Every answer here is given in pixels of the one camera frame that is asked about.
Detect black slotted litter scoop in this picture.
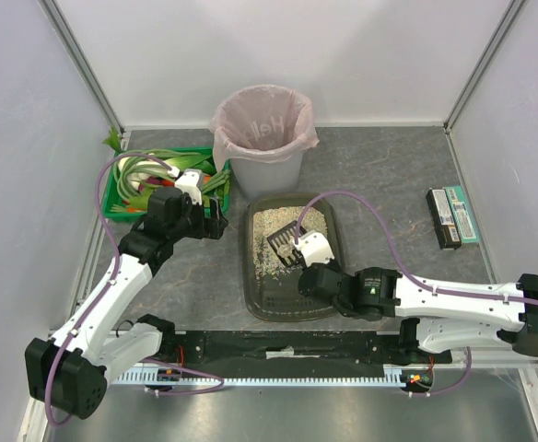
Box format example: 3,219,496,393
266,221,303,268

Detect clumped litter lumps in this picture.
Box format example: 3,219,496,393
276,244,293,259

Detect dark translucent litter box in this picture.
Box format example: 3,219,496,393
240,192,334,322

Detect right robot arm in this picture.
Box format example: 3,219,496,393
298,262,538,358

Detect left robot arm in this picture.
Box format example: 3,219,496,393
24,187,228,425

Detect pile of pellet cat litter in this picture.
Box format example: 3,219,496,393
252,206,303,279

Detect black cardboard box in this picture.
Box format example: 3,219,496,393
426,189,462,250

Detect teal cardboard box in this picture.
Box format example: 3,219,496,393
444,186,480,245

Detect green long beans bundle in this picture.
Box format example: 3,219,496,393
201,169,230,193

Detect grey trash bin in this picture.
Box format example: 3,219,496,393
223,145,305,200

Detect green plastic crate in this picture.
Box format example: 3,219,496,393
102,146,231,223

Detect bundle of green onions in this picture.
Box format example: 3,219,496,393
113,149,216,212

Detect pink plastic bin liner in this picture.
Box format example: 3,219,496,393
210,84,319,169

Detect green leafy vegetable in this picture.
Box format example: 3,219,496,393
102,126,123,153

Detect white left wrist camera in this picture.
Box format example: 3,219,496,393
175,169,205,205

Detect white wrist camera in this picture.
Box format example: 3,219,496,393
293,230,334,267
175,169,205,205

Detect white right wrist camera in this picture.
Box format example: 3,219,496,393
293,230,334,267

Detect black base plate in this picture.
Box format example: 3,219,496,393
158,331,452,366

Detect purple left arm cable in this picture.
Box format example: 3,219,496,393
45,154,227,425

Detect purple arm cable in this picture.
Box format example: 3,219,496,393
45,154,227,425
294,190,538,399

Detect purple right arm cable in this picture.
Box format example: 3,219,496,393
294,190,538,399

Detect white slotted cable duct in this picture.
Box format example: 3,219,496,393
113,364,432,388

